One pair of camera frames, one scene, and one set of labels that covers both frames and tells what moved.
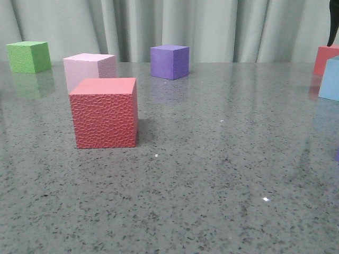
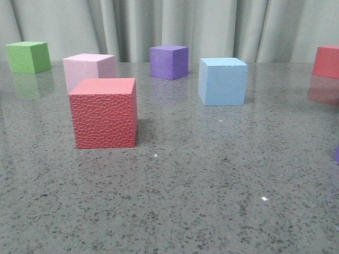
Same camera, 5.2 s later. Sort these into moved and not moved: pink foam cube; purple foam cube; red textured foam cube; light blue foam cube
Moved: light blue foam cube
Not moved: red textured foam cube; purple foam cube; pink foam cube
